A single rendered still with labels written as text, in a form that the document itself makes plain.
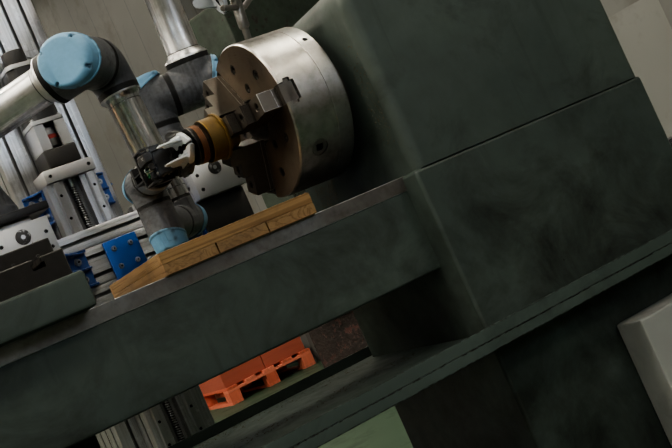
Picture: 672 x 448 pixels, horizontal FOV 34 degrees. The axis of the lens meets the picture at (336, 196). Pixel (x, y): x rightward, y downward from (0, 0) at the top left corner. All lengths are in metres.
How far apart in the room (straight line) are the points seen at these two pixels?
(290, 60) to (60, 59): 0.52
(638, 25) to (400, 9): 3.76
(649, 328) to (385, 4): 0.78
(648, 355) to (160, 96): 1.36
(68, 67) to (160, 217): 0.36
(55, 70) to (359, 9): 0.66
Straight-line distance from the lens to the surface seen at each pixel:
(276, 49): 2.05
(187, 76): 2.80
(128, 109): 2.42
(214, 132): 2.05
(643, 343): 2.14
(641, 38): 5.78
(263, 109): 1.99
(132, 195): 2.29
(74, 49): 2.31
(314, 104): 2.01
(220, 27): 6.53
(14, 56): 2.84
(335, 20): 2.07
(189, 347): 1.83
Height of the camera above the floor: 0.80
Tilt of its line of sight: 2 degrees up
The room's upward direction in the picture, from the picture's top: 24 degrees counter-clockwise
